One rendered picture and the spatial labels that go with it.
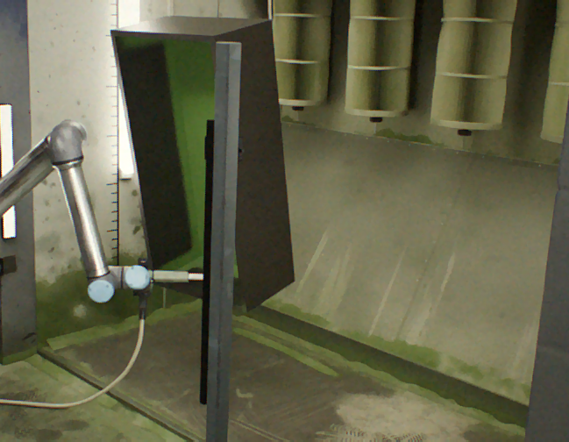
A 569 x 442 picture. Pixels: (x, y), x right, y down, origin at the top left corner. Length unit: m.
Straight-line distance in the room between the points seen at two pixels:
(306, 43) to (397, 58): 0.60
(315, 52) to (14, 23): 1.58
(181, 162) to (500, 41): 1.57
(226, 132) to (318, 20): 2.47
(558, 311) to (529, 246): 1.93
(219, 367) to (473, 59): 2.08
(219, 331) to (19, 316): 2.07
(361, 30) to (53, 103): 1.55
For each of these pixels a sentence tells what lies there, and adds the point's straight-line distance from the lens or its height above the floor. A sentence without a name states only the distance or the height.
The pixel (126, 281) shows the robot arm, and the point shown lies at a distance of 3.28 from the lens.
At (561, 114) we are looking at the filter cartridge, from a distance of 3.67.
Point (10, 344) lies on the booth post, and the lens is 4.32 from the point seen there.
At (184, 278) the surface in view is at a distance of 3.60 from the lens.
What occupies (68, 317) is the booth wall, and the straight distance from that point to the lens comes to 4.44.
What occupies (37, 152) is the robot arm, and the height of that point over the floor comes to 1.18.
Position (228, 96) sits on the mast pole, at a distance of 2.20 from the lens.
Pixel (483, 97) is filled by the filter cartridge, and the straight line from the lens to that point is 3.91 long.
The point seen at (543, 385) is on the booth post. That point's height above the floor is 0.87.
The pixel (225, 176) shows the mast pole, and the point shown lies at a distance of 2.23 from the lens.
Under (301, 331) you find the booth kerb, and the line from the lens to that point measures 4.45.
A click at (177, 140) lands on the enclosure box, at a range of 3.97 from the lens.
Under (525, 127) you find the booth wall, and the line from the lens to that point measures 4.19.
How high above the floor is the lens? 1.70
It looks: 14 degrees down
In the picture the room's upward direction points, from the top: 3 degrees clockwise
